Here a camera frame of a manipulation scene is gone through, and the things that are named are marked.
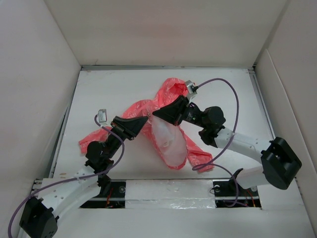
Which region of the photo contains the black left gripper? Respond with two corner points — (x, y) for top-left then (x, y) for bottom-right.
(106, 116), (148, 159)

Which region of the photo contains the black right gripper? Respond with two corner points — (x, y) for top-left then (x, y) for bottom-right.
(152, 95), (208, 129)

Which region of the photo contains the pink printed hooded jacket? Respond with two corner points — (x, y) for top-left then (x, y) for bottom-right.
(78, 77), (213, 174)

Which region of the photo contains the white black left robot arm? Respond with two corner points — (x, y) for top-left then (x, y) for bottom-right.
(19, 116), (149, 238)

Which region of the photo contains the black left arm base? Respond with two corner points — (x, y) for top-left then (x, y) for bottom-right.
(80, 179), (126, 209)

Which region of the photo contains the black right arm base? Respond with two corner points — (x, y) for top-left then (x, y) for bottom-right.
(209, 179), (262, 208)

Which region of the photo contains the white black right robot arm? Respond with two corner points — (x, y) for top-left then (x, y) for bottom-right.
(153, 96), (302, 195)

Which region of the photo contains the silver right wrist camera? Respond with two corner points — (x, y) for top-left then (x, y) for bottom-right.
(185, 80), (198, 99)

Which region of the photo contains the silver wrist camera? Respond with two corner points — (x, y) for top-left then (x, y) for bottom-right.
(185, 80), (198, 99)
(97, 109), (107, 123)

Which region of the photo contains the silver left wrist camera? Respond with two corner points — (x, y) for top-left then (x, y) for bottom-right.
(97, 109), (107, 123)

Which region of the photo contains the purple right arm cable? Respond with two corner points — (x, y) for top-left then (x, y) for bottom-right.
(192, 78), (246, 208)

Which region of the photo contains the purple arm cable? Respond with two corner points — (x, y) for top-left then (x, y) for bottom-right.
(192, 78), (246, 208)
(8, 114), (125, 238)

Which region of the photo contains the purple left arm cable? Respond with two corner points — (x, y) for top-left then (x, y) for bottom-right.
(8, 114), (125, 238)

